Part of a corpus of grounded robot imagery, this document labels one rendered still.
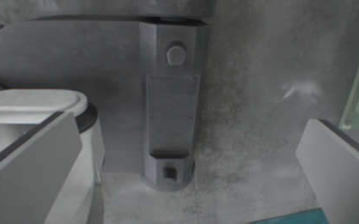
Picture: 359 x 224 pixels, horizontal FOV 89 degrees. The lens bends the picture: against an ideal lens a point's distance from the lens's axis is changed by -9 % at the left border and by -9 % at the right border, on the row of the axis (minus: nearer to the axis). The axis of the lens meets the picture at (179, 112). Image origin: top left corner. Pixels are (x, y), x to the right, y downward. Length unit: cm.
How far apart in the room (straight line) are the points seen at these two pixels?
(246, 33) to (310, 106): 42
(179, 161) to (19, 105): 40
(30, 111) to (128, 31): 25
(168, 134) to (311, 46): 56
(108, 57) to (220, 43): 35
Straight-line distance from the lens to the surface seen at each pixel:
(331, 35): 85
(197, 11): 44
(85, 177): 32
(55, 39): 52
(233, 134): 84
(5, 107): 45
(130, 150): 62
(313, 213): 161
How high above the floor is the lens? 63
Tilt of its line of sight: 59 degrees down
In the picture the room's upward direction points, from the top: 171 degrees clockwise
